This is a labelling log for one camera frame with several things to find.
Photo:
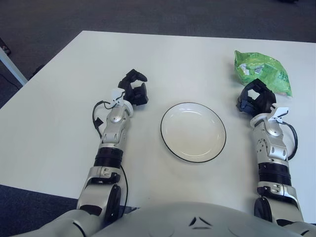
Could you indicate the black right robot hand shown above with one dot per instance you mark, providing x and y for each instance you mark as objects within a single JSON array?
[{"x": 263, "y": 98}]

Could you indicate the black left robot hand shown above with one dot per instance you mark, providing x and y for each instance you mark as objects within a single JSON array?
[{"x": 138, "y": 95}]

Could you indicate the green snack bag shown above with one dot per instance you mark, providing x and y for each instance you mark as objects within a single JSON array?
[{"x": 271, "y": 71}]

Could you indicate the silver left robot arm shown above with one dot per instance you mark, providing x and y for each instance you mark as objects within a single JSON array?
[{"x": 114, "y": 128}]

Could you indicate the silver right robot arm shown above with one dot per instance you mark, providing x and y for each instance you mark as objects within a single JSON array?
[{"x": 272, "y": 138}]

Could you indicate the white plate with black rim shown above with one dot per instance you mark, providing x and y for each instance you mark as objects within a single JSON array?
[{"x": 192, "y": 133}]

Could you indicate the white neighbouring table leg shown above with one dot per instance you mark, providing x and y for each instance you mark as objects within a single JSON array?
[{"x": 12, "y": 65}]

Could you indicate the grey robot torso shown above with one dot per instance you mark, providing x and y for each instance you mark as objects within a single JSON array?
[{"x": 172, "y": 222}]

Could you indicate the black object on floor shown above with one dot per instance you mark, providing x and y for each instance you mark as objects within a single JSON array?
[{"x": 5, "y": 47}]

